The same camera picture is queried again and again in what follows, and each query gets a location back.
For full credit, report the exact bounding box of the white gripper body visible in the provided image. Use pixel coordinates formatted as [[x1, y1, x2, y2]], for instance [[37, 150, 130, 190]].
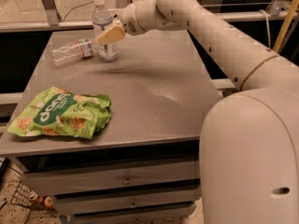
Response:
[[117, 4, 144, 35]]

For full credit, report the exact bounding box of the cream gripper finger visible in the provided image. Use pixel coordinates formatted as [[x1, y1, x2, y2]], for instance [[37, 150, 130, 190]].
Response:
[[94, 24, 125, 45]]

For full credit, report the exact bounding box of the blue labelled plastic bottle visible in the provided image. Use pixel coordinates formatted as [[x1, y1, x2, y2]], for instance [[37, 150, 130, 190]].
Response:
[[92, 0, 118, 62]]

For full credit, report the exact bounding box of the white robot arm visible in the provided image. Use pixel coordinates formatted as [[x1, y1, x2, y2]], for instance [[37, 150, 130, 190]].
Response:
[[97, 0, 299, 224]]

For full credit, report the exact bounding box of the clear crumpled water bottle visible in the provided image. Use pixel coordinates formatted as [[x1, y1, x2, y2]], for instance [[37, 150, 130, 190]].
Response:
[[50, 38, 98, 66]]

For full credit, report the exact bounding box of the green snack chip bag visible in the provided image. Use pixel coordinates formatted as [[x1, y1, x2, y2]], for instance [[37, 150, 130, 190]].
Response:
[[7, 87, 111, 139]]

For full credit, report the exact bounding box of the grey drawer cabinet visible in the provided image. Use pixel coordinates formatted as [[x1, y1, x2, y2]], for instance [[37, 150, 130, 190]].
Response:
[[0, 25, 225, 224]]

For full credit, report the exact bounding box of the grey metal railing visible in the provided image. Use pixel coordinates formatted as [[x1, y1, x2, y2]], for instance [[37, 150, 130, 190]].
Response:
[[0, 0, 291, 30]]

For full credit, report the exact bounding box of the yellow folding ladder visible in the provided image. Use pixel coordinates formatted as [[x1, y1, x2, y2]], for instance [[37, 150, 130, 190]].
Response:
[[273, 0, 299, 53]]

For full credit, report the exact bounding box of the top grey drawer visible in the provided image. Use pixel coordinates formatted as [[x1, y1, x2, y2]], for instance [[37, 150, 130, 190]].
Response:
[[21, 159, 200, 195]]

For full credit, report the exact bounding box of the grey drawer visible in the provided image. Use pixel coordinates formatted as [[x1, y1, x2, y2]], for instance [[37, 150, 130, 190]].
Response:
[[54, 185, 201, 215], [72, 202, 195, 224], [21, 159, 200, 195]]

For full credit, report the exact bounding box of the middle grey drawer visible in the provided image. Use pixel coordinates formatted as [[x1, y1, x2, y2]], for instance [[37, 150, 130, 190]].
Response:
[[54, 185, 201, 215]]

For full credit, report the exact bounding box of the bottom grey drawer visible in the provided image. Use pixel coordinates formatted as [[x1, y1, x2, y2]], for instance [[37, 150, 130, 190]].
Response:
[[72, 202, 195, 224]]

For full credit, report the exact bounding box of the white cable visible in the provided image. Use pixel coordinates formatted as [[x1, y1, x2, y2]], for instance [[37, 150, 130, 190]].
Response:
[[259, 9, 273, 49]]

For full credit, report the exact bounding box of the wire basket on floor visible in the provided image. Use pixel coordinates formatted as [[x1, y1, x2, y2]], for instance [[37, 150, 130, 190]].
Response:
[[10, 182, 53, 210]]

